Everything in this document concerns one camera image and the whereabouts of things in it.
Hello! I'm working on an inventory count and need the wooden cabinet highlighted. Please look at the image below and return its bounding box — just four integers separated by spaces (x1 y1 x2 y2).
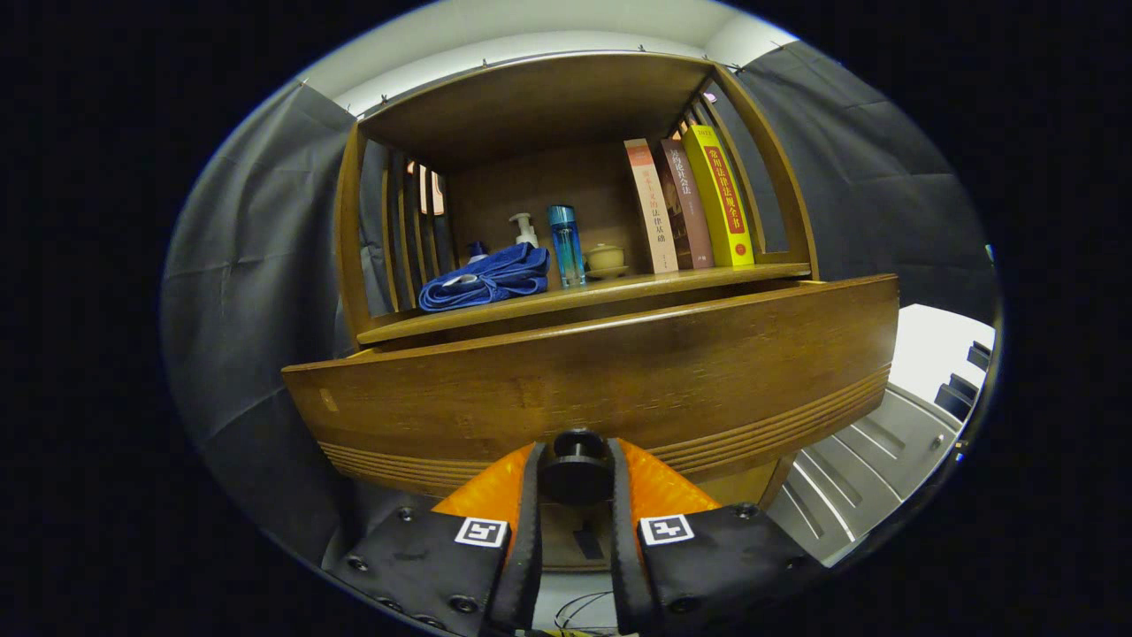
334 51 819 572

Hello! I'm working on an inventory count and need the blue folded towel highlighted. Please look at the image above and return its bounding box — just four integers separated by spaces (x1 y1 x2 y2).
418 242 551 312

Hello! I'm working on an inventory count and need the wooden cabinet door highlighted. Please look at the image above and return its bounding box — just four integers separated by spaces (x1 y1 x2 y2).
694 453 794 511

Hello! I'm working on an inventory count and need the orange and white book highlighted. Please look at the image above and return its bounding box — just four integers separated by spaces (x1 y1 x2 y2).
623 138 679 274

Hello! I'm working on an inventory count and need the tall blue bottle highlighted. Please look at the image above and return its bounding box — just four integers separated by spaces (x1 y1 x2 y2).
547 205 587 288

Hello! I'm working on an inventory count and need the black cable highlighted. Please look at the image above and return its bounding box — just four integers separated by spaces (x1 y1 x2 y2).
557 591 616 631

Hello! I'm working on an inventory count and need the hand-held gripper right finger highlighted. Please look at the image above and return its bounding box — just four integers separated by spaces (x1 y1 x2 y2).
608 438 828 633

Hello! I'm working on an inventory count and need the grey ribbed panel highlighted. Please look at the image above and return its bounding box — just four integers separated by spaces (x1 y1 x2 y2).
768 382 965 567

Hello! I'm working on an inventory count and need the yellow lidded teacup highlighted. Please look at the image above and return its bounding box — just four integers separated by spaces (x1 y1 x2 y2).
584 243 630 280

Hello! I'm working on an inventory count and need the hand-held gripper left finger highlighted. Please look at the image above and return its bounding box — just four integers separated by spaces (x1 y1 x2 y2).
323 440 545 637

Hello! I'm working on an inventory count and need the wooden countertop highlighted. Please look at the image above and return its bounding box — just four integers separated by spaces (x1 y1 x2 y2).
358 263 812 346

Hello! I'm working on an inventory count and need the wooden drawer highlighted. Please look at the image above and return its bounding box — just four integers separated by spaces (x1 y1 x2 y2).
281 274 900 507

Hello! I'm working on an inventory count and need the yellow book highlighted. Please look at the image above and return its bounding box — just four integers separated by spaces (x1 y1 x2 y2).
682 124 756 268

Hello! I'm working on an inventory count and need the white table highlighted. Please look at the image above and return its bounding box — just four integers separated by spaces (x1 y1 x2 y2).
889 303 996 408

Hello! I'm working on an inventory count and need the brown book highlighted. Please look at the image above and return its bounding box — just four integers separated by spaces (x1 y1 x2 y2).
654 138 715 271

